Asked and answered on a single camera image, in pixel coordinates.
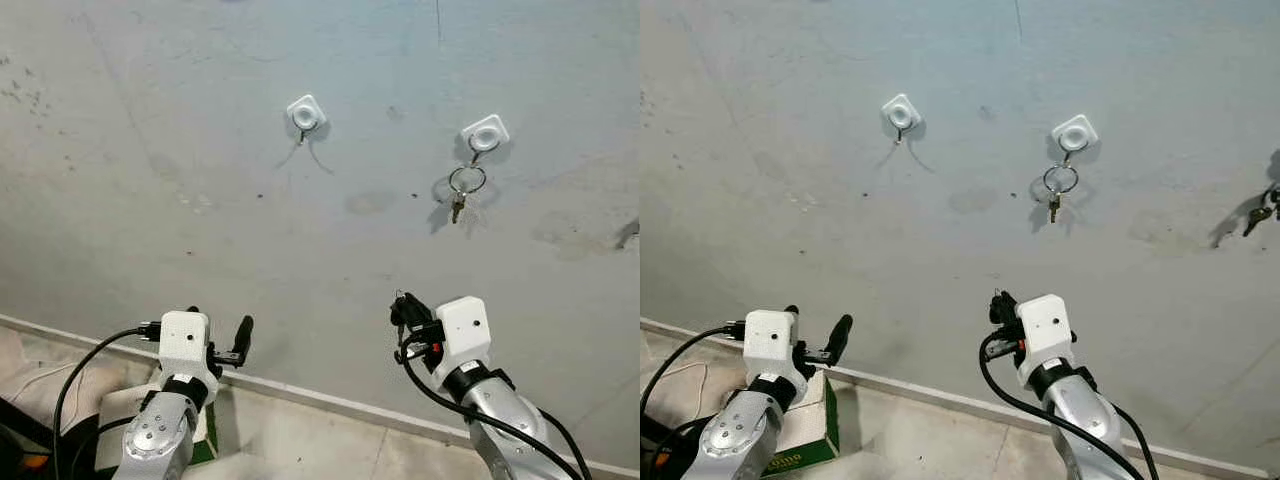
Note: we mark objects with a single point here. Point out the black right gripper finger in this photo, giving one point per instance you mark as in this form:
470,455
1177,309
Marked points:
997,310
401,312
422,313
1011,310

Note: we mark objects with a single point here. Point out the black bag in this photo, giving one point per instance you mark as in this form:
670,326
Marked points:
30,450
660,450

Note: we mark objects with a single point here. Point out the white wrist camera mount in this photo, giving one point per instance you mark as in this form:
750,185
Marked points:
772,345
1045,330
465,330
185,345

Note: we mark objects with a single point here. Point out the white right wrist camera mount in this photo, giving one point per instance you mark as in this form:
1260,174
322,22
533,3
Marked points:
1045,330
465,330

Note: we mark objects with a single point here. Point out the white square wall hook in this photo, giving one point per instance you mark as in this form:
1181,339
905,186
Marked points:
485,134
901,113
306,115
1075,134

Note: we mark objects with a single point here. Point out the green and white cardboard box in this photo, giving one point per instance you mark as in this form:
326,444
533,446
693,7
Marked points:
205,445
815,440

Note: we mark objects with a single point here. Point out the dark key bunch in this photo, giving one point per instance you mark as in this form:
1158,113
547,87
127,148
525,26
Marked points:
1262,212

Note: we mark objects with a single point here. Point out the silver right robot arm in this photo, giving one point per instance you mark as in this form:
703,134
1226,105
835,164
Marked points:
1085,420
510,420

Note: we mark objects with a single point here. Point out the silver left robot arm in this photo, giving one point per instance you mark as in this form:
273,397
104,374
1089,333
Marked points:
160,440
735,445

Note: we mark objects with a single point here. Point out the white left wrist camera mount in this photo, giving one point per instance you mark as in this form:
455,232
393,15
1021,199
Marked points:
772,345
185,345

